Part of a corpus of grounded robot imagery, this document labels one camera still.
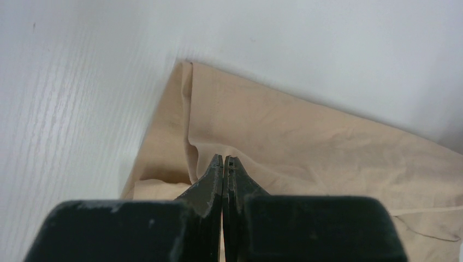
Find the beige t shirt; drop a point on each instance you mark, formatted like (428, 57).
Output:
(291, 146)

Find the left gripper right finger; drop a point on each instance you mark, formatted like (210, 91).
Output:
(259, 226)

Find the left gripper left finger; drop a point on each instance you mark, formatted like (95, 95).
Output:
(187, 228)

